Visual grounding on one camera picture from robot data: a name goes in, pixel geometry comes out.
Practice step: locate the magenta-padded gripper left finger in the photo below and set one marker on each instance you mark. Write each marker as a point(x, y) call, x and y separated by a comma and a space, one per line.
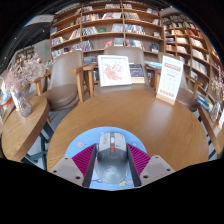
point(66, 168)

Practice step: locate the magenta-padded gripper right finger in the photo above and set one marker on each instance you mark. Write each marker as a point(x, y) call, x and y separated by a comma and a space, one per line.
point(155, 168)

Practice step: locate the grey computer mouse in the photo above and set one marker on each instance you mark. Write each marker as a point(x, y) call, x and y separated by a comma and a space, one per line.
point(111, 160)

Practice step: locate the round blue mouse pad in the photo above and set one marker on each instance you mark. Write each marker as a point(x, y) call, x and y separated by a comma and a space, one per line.
point(86, 136)

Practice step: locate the round wooden side table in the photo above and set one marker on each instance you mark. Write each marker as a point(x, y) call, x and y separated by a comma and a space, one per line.
point(213, 136)
point(23, 136)

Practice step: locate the glass vase with pink flowers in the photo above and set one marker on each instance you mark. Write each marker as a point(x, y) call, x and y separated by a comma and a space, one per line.
point(23, 105)

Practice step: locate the small white table sign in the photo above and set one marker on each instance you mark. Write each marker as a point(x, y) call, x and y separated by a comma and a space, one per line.
point(221, 118)

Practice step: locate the white sign on wooden base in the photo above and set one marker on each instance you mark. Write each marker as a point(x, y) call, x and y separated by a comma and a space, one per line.
point(170, 80)

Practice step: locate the dark cover book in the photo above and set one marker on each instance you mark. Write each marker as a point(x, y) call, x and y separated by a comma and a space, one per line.
point(136, 73)

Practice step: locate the light blue books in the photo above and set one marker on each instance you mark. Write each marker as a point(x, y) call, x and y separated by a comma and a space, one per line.
point(153, 65)

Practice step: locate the white framed pink print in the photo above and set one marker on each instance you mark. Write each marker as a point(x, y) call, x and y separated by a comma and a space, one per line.
point(114, 70)

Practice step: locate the small distant bookshelf unit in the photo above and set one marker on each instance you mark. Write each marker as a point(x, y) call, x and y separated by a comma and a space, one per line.
point(25, 56)

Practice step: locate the wide wooden bookshelf unit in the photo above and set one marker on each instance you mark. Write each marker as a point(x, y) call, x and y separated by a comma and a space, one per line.
point(106, 30)

